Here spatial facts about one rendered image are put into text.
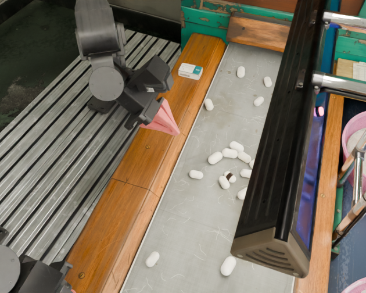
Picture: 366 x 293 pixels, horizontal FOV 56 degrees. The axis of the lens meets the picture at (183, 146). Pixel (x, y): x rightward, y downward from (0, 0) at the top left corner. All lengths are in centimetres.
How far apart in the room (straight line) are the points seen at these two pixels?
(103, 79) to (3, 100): 169
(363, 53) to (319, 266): 64
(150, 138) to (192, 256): 29
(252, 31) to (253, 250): 78
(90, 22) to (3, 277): 43
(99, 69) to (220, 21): 60
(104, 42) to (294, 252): 47
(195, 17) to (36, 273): 89
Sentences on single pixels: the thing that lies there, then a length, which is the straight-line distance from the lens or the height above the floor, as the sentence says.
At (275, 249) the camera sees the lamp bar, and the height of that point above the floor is 109.
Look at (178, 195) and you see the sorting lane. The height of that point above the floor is 74.
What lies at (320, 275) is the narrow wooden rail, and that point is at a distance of 72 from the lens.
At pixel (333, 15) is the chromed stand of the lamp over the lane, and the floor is 112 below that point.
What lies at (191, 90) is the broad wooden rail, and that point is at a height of 76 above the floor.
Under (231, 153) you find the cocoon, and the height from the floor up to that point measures 76.
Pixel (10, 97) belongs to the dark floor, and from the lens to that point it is 225.
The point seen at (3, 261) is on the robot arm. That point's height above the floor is 104.
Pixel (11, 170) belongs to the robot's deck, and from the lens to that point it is 99.
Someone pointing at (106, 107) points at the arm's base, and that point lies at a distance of 104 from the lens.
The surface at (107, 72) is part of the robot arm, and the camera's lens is 59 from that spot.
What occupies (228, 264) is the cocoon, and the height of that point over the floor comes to 76.
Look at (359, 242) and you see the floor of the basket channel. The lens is 88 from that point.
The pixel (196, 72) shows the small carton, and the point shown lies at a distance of 96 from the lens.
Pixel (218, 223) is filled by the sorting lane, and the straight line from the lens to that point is 74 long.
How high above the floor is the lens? 140
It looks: 52 degrees down
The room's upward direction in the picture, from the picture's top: straight up
